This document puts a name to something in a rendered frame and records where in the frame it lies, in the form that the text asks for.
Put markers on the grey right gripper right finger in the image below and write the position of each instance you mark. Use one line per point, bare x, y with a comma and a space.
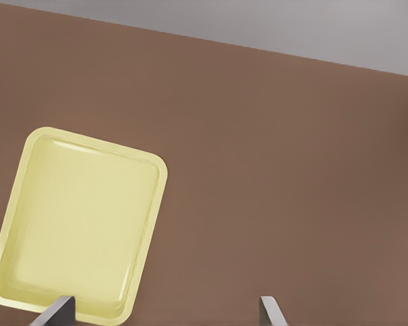
271, 313

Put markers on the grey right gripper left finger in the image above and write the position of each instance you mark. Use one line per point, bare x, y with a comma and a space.
59, 311

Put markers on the pale yellow rectangular tray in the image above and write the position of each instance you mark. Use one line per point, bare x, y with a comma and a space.
80, 224

